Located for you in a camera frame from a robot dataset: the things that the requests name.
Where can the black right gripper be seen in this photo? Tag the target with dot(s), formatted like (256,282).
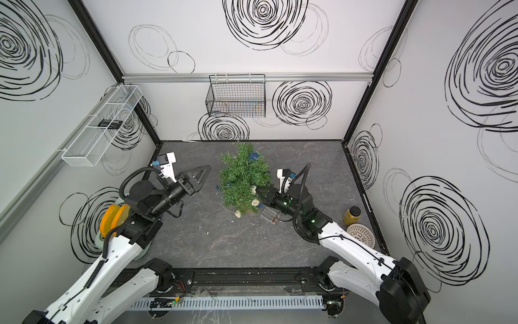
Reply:
(272,198)

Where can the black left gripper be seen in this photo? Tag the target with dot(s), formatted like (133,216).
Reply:
(185,177)

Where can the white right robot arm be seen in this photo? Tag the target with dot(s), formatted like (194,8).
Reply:
(394,286)

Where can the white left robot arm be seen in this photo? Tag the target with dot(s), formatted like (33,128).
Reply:
(86,300)

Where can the small green christmas tree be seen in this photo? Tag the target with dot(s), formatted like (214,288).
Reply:
(244,178)

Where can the clear battery box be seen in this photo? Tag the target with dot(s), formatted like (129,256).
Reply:
(270,214)

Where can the yellow jar black lid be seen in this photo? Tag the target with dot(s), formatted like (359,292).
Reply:
(352,216)

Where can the yellow toast slice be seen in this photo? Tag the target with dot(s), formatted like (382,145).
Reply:
(113,217)

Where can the black object in shelf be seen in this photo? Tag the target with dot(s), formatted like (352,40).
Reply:
(110,124)

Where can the white round strainer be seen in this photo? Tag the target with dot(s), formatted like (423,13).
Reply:
(363,234)

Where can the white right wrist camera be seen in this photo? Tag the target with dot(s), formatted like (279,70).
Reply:
(286,177)

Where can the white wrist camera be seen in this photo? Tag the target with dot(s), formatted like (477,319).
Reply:
(164,165)
(286,177)

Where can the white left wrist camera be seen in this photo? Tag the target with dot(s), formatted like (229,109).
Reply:
(164,165)

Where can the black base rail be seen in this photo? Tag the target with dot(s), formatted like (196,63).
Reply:
(251,279)

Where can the black wire basket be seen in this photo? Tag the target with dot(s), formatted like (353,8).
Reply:
(241,99)

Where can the white mesh wall shelf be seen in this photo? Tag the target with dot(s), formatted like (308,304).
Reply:
(92,142)

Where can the white slotted cable duct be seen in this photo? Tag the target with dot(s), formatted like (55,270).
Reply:
(230,303)

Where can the aluminium wall rail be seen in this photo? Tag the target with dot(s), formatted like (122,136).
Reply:
(249,77)

